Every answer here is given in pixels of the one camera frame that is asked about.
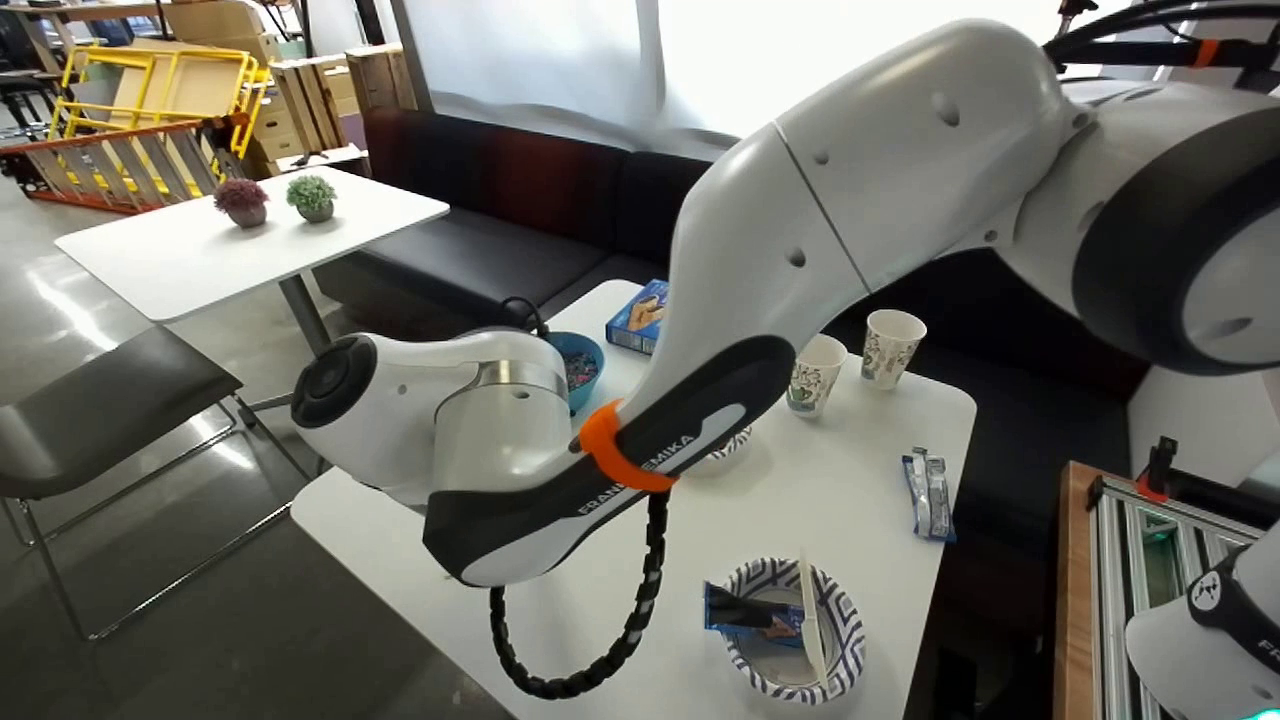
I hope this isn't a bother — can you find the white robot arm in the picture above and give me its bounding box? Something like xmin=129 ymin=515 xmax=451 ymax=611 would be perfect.
xmin=293 ymin=20 xmax=1280 ymax=587

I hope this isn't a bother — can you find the blue plastic bowl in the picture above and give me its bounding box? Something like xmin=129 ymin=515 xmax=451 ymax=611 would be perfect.
xmin=548 ymin=330 xmax=605 ymax=413

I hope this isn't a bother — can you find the printed paper cup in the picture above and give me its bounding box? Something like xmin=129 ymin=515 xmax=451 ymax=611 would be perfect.
xmin=862 ymin=309 xmax=927 ymax=393
xmin=785 ymin=335 xmax=849 ymax=420

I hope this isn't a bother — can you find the patterned paper bowl with wrapper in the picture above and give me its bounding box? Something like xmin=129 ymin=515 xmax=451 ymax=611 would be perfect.
xmin=704 ymin=554 xmax=867 ymax=702

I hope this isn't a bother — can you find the blue cookie box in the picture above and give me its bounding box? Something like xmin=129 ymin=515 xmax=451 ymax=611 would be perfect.
xmin=605 ymin=279 xmax=667 ymax=356

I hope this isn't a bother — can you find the black bench sofa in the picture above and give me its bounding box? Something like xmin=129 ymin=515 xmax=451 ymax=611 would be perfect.
xmin=312 ymin=108 xmax=1212 ymax=562

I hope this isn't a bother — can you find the white main table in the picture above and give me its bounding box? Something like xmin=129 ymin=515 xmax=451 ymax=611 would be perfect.
xmin=293 ymin=335 xmax=977 ymax=720

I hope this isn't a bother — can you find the blue black snack wrapper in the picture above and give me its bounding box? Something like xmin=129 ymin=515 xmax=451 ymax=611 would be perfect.
xmin=704 ymin=585 xmax=805 ymax=648

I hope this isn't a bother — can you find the silver blue snack packet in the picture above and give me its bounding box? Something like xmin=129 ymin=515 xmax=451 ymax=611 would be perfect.
xmin=902 ymin=448 xmax=958 ymax=543

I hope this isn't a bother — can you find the green ball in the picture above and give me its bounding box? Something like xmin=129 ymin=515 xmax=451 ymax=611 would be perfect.
xmin=289 ymin=176 xmax=337 ymax=222

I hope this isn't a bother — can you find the maroon ball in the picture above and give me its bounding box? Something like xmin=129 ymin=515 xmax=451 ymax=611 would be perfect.
xmin=217 ymin=176 xmax=270 ymax=227

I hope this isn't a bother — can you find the white side table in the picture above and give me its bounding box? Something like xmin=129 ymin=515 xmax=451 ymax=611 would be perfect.
xmin=56 ymin=167 xmax=443 ymax=352

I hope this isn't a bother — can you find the wooden framed rack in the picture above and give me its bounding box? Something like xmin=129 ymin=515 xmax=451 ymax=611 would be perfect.
xmin=1052 ymin=461 xmax=1280 ymax=720

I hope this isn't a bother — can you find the white black cap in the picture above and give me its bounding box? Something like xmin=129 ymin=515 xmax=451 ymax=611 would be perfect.
xmin=1123 ymin=523 xmax=1280 ymax=720

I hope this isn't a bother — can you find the black braided cable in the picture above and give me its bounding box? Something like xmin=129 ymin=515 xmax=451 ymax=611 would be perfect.
xmin=484 ymin=487 xmax=673 ymax=702

